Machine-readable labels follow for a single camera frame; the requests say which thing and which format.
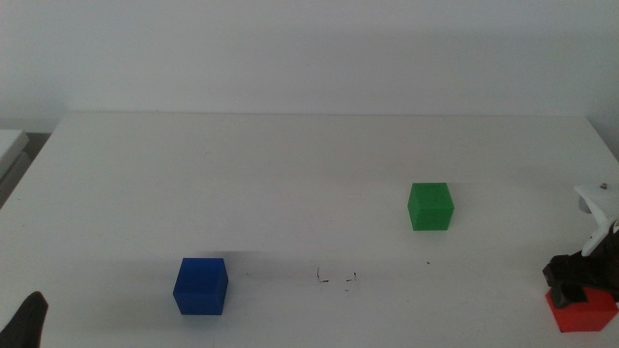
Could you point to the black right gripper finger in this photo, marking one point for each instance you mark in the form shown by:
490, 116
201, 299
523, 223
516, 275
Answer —
561, 269
569, 295

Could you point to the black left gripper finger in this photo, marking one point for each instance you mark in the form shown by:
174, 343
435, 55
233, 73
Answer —
26, 321

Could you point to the red foam cube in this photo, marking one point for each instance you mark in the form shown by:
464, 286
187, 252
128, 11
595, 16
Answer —
587, 316

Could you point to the green foam cube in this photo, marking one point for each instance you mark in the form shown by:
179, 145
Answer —
430, 207

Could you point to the blue foam cube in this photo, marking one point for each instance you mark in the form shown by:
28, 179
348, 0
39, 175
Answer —
199, 287

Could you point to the white side table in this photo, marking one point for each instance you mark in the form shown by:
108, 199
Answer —
9, 145

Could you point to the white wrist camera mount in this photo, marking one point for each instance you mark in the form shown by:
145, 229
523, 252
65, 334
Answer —
599, 203

